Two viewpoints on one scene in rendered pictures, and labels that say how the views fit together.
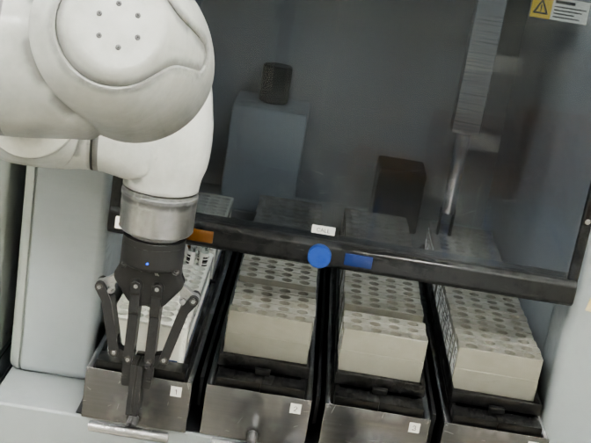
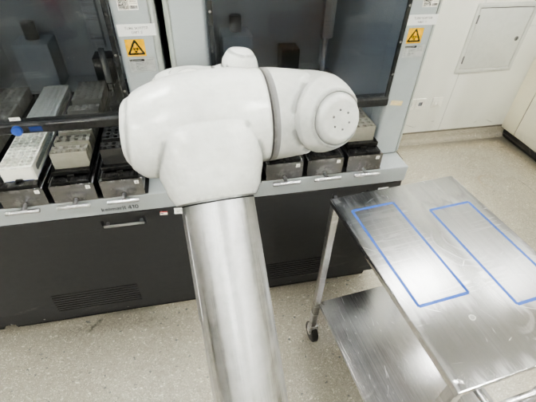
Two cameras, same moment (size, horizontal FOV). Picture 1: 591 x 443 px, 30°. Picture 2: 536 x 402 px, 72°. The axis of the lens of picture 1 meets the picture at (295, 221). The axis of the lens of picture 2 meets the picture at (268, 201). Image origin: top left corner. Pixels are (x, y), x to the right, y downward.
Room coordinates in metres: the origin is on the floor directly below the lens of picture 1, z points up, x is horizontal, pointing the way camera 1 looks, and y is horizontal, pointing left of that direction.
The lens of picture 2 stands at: (0.24, 0.30, 1.56)
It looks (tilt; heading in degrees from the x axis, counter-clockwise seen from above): 41 degrees down; 347
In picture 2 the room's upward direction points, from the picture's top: 2 degrees clockwise
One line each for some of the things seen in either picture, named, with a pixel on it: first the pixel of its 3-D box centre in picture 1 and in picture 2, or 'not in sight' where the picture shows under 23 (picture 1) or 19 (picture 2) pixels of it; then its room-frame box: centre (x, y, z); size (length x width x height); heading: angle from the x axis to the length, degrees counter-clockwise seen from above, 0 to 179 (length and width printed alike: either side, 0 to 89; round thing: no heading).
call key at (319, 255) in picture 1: (319, 256); not in sight; (1.32, -0.04, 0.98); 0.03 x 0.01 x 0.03; 90
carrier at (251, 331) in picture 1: (267, 334); not in sight; (1.35, 0.01, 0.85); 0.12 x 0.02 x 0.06; 91
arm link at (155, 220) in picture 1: (157, 211); not in sight; (1.24, 0.16, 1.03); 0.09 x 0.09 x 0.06
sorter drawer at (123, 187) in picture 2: not in sight; (129, 135); (1.58, 0.57, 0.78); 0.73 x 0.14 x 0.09; 0
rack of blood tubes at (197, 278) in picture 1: (164, 301); not in sight; (1.44, 0.16, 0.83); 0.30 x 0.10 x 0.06; 0
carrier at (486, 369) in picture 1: (495, 371); (359, 132); (1.35, -0.29, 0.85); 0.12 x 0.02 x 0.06; 89
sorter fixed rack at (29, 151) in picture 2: not in sight; (30, 150); (1.45, 0.87, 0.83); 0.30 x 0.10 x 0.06; 0
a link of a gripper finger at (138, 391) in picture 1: (139, 386); not in sight; (1.24, 0.16, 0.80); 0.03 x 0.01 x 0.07; 0
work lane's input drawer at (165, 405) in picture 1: (174, 302); not in sight; (1.58, 0.16, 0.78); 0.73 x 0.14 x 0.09; 0
